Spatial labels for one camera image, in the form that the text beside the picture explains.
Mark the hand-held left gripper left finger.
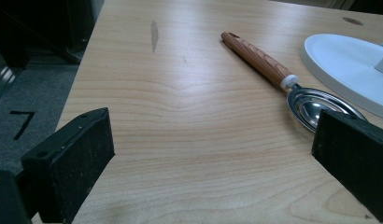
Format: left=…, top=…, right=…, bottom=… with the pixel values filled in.
left=21, top=107, right=116, bottom=224

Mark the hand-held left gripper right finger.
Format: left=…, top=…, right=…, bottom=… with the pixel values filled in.
left=311, top=109, right=383, bottom=224

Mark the white utensil rack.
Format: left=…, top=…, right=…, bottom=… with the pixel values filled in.
left=299, top=33, right=383, bottom=120

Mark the black cabinet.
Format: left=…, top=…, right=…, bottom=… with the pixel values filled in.
left=0, top=0, right=105, bottom=68

